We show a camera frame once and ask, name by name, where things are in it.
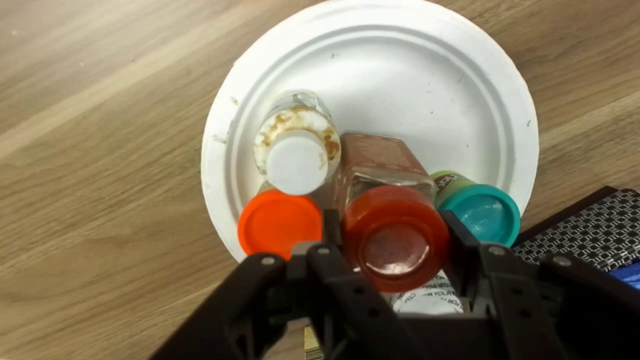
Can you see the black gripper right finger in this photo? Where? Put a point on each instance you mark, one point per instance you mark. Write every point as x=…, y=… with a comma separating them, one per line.
x=547, y=312

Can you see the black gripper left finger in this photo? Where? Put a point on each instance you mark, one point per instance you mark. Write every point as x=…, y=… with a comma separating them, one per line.
x=281, y=312

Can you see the orange-lid play-doh can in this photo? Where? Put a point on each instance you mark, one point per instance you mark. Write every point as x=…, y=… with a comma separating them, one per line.
x=276, y=222

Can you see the teal-lid play-doh can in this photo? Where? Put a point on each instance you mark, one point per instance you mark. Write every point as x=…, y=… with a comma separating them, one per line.
x=480, y=210

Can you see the red-lid spice jar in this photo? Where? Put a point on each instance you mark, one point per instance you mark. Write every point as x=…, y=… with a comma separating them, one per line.
x=390, y=220

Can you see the stained white-cap bottle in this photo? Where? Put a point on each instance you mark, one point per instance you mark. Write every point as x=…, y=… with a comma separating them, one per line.
x=296, y=151

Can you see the white paper plate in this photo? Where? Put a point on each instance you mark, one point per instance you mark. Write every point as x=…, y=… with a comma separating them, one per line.
x=412, y=80

